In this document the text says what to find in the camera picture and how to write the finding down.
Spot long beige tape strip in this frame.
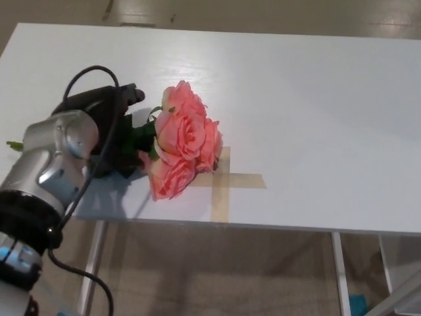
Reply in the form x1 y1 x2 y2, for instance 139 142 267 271
210 147 231 222

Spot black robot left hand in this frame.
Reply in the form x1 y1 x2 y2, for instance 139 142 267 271
52 84 146 178

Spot grey metal frame bar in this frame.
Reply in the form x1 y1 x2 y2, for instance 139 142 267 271
364 268 421 316

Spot white table leg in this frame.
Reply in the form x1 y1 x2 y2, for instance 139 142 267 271
331 232 351 316
80 221 108 316
378 235 394 294

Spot white cylindrical stand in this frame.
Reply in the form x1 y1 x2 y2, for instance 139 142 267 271
111 0 157 27

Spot pink rose bouquet green stems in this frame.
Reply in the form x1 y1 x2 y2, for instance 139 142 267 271
6 80 224 202

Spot short beige tape strip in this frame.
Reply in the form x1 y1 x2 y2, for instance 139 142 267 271
190 173 267 190

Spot teal floor object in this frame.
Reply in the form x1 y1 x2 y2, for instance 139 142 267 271
349 294 368 316

